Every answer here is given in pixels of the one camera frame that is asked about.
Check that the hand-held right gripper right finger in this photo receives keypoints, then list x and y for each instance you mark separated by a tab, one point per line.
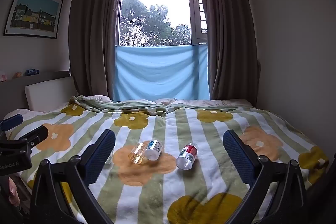
236	153

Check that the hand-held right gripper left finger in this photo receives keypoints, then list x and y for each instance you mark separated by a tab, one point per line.
101	150

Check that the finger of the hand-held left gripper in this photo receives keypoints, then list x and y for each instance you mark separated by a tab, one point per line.
36	134
11	120

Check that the clear amber small bottle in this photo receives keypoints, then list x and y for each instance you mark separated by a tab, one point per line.
136	153

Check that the red label plastic bottle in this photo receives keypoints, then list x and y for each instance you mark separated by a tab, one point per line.
187	156

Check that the blue label white bottle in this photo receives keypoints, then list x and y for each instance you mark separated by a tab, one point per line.
154	149

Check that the small clear glass cup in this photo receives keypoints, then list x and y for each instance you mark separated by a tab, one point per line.
109	159

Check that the person's left hand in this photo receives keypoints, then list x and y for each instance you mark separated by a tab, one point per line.
12	188

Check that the brown bed headboard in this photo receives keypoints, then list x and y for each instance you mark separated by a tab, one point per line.
13	94

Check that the white padded cushion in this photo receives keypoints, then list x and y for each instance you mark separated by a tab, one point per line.
50	92

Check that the pink box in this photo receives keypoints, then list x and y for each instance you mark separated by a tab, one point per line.
2	76

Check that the small orange figurine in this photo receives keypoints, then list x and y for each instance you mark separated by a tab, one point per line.
18	75

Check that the floral striped blanket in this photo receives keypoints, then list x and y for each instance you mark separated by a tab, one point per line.
162	187

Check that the light blue cloth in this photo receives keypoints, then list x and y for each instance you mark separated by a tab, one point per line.
161	73

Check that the brown curtain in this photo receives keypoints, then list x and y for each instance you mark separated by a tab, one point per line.
228	29
92	29

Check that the window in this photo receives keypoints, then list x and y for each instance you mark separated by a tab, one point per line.
157	3

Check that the framed wall picture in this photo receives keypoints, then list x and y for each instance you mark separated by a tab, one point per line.
32	11

